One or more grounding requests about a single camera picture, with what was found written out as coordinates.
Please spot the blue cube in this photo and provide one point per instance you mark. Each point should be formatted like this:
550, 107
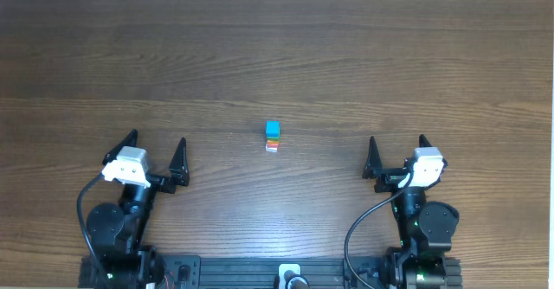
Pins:
272, 129

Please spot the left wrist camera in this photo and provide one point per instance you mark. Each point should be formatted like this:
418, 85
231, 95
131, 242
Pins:
127, 168

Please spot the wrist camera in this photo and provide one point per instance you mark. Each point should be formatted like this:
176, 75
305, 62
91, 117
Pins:
127, 168
426, 165

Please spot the mounting rail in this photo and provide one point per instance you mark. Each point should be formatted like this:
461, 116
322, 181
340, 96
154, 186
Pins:
242, 274

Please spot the orange cube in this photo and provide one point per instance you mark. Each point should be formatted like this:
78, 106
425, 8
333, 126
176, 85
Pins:
272, 143

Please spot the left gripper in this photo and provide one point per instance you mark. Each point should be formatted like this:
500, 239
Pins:
162, 183

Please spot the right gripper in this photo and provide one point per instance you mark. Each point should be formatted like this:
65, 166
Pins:
385, 183

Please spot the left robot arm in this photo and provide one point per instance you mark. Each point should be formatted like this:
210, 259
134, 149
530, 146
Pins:
104, 228

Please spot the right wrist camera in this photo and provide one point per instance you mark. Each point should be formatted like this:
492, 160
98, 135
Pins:
426, 165

